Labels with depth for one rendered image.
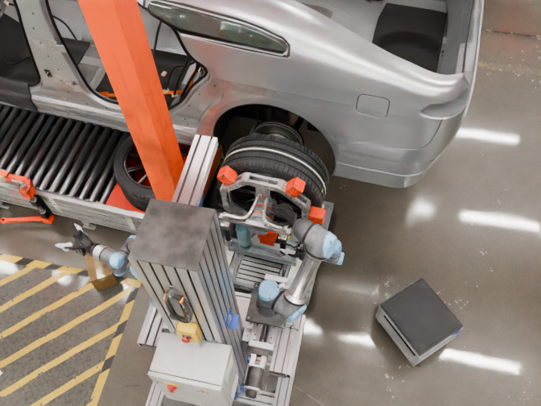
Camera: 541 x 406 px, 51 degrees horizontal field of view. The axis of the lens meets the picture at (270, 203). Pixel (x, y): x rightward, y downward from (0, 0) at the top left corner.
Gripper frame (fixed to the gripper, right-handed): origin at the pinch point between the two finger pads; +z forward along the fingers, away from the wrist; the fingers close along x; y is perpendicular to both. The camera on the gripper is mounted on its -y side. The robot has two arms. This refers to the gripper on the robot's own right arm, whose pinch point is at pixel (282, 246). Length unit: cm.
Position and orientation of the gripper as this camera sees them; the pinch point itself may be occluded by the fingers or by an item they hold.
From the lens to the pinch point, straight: 327.5
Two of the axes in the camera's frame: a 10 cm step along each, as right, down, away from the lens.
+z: -9.6, -2.1, 1.7
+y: -0.3, -5.2, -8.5
